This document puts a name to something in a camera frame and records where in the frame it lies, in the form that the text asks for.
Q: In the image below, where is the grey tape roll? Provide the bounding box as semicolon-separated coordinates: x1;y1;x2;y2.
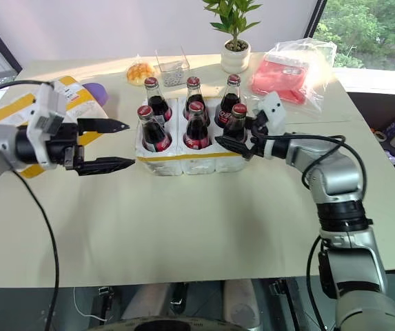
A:
370;128;388;143

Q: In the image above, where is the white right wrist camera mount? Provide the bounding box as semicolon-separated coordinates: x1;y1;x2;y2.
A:
256;90;288;136

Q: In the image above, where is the plastic bag with red item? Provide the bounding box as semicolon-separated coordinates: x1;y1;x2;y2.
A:
250;37;338;117

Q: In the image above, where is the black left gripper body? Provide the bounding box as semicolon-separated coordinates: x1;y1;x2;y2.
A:
44;122;85;172

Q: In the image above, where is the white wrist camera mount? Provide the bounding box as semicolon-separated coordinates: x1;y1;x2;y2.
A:
256;90;288;136
26;81;70;170

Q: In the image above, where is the purple rounded object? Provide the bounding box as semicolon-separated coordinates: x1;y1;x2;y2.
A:
81;82;110;108

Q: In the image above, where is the white foam crate yellow tape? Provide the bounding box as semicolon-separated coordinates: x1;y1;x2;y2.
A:
134;96;250;177

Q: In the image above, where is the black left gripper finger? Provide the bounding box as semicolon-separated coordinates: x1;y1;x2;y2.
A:
75;156;137;177
77;117;131;136

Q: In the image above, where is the green plant in white pot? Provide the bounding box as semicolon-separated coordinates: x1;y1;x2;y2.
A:
202;0;263;74

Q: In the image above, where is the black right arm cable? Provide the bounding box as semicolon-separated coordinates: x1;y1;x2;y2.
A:
252;133;369;310

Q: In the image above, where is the grey rounded shape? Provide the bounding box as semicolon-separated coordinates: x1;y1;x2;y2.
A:
222;278;263;329

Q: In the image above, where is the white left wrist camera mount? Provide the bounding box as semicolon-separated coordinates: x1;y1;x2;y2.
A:
26;81;70;170

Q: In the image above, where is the glass cola bottle red cap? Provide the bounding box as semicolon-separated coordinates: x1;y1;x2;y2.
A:
222;103;254;144
215;74;243;127
182;101;213;150
183;77;212;126
136;105;174;153
143;77;173;122

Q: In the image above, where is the clear container with white beads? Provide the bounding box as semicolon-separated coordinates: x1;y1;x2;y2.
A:
154;47;191;88

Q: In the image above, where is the bread bun in plastic wrap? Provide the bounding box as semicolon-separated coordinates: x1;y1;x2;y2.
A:
125;54;157;86

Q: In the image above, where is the thin white cable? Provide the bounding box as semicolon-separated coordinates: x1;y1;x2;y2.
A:
72;285;109;323

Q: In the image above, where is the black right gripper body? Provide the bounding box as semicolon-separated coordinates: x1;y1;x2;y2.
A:
247;110;271;160

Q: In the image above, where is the cardboard box with yellow tape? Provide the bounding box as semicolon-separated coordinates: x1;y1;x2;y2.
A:
0;75;108;179

